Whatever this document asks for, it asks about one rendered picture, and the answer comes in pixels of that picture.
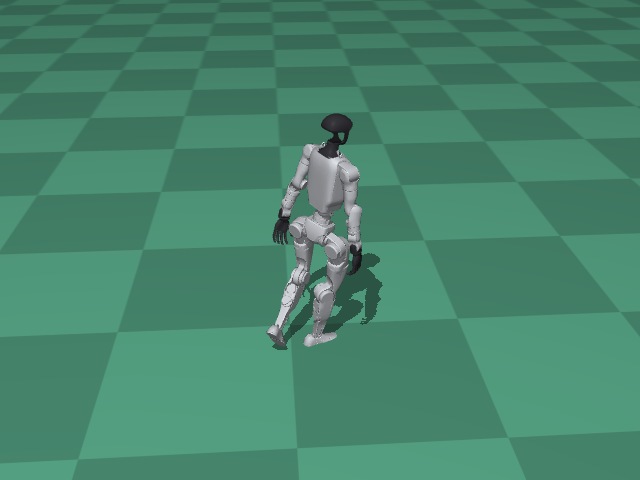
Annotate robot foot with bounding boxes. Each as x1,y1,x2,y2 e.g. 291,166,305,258
266,325,286,347
303,332,337,347

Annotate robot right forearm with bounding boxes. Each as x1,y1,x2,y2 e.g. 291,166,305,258
346,206,362,251

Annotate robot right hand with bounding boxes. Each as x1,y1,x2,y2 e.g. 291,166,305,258
347,244,362,275

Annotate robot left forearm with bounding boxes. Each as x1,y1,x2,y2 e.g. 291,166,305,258
279,177,300,217

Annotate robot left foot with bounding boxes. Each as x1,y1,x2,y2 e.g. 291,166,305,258
266,325,286,347

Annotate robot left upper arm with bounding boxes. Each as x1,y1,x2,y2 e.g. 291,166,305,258
292,144,319,190

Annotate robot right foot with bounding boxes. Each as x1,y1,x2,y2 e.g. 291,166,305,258
303,332,337,347

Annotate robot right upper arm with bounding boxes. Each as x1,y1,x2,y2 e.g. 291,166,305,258
339,162,362,217

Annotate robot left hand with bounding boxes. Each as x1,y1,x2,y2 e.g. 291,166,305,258
273,208,292,245

